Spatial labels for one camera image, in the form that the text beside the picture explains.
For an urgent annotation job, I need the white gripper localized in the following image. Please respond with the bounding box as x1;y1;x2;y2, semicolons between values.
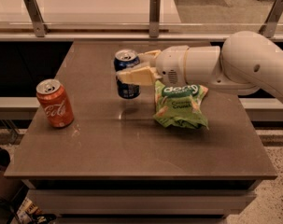
116;46;189;86

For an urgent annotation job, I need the blue pepsi can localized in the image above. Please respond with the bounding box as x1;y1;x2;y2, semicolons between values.
114;49;140;99

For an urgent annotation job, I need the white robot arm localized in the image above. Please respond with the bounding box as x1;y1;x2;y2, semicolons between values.
116;31;283;104

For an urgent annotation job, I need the red coke can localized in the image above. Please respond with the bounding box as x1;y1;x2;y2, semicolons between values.
36;79;74;128

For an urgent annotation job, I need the green chip bag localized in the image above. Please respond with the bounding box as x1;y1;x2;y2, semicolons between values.
153;81;208;129

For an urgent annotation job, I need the printed packet under table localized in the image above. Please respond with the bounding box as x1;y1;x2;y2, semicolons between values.
16;198;57;224

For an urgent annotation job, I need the dark bin at left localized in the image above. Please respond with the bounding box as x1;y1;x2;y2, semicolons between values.
0;148;23;202

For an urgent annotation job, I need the middle metal railing bracket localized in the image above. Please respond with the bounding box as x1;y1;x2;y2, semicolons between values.
149;0;161;37

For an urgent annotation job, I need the metal railing bracket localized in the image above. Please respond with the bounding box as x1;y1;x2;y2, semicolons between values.
23;0;48;37
259;0;283;38
149;0;161;37

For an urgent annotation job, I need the left metal railing bracket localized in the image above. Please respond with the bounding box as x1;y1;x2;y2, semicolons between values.
23;0;48;37

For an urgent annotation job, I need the right metal railing bracket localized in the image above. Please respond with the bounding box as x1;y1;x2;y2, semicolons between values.
259;0;283;38

